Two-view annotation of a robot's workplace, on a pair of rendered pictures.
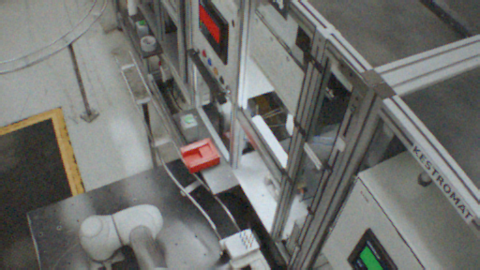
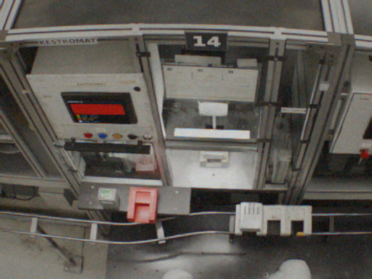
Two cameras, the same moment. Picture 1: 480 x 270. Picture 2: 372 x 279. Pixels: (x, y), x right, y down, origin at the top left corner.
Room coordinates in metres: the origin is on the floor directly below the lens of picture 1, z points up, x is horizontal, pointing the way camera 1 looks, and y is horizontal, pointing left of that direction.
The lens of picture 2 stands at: (0.48, 0.71, 3.20)
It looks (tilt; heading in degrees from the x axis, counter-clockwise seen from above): 62 degrees down; 311
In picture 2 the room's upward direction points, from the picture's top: 7 degrees counter-clockwise
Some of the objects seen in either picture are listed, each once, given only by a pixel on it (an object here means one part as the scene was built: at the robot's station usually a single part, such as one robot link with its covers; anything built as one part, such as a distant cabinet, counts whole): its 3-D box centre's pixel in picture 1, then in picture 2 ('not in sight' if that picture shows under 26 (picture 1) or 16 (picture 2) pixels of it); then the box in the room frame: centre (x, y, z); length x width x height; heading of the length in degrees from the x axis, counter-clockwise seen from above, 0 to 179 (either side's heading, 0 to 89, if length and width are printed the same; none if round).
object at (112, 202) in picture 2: (190, 127); (109, 197); (1.39, 0.26, 0.97); 0.08 x 0.08 x 0.12; 31
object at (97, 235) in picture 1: (97, 235); not in sight; (0.80, 0.63, 0.85); 0.18 x 0.16 x 0.22; 119
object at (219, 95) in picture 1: (206, 72); (105, 145); (1.37, 0.18, 1.37); 0.36 x 0.04 x 0.04; 31
